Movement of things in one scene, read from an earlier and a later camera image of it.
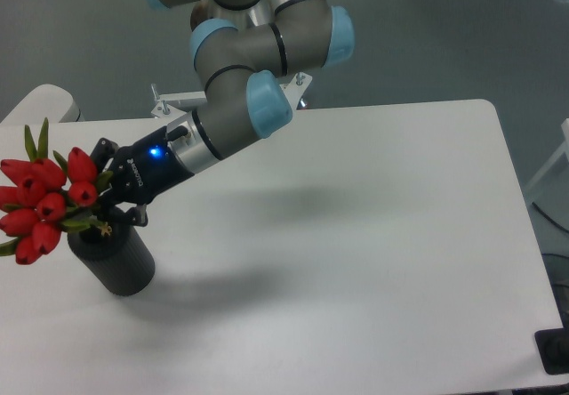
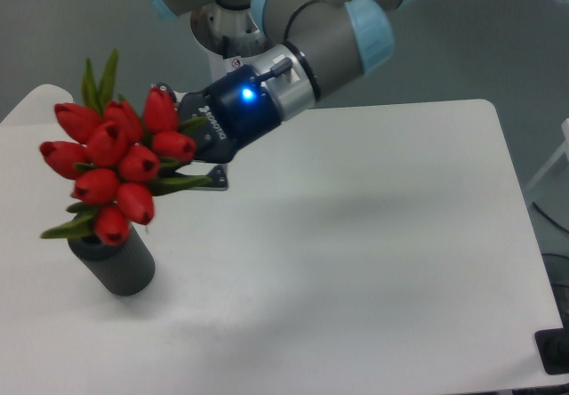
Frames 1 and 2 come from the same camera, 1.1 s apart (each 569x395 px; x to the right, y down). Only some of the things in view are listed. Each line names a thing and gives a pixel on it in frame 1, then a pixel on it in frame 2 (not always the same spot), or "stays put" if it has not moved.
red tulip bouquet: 38,197 -> 120,157
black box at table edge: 553,348 stays put
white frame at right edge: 564,149 stays put
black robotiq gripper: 147,169 -> 239,109
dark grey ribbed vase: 116,255 stays put
